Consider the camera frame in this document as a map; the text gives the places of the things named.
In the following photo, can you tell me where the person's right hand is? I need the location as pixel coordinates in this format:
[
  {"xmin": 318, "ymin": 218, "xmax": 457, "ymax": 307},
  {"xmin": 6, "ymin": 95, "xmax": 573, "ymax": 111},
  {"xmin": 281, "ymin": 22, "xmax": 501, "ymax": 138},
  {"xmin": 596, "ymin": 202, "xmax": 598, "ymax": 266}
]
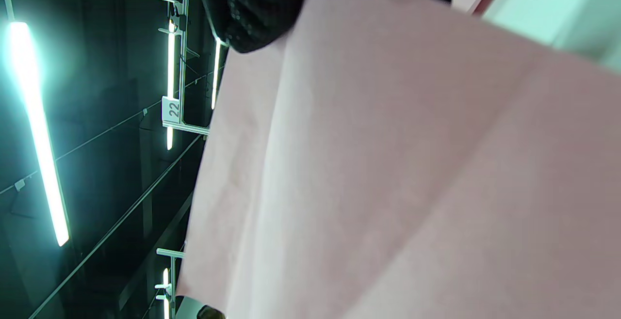
[{"xmin": 193, "ymin": 0, "xmax": 459, "ymax": 54}]

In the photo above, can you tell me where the white hanging sign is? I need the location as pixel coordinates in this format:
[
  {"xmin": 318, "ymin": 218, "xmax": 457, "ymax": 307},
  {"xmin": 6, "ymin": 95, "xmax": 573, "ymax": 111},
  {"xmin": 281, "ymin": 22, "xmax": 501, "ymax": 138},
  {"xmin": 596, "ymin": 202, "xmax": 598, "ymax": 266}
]
[{"xmin": 161, "ymin": 96, "xmax": 183, "ymax": 127}]

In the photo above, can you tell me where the pink paper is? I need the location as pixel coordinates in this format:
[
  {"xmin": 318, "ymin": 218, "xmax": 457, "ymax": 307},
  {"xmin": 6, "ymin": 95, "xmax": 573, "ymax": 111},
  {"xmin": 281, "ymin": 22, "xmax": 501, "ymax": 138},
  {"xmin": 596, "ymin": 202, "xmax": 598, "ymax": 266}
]
[{"xmin": 176, "ymin": 0, "xmax": 621, "ymax": 319}]

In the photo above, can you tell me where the ceiling light tube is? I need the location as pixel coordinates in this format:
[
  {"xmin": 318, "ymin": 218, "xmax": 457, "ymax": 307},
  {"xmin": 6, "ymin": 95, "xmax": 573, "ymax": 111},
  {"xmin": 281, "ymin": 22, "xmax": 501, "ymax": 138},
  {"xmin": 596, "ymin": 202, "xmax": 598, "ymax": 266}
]
[
  {"xmin": 162, "ymin": 268, "xmax": 170, "ymax": 319},
  {"xmin": 7, "ymin": 21, "xmax": 70, "ymax": 248},
  {"xmin": 211, "ymin": 38, "xmax": 222, "ymax": 110},
  {"xmin": 166, "ymin": 18, "xmax": 176, "ymax": 151}
]

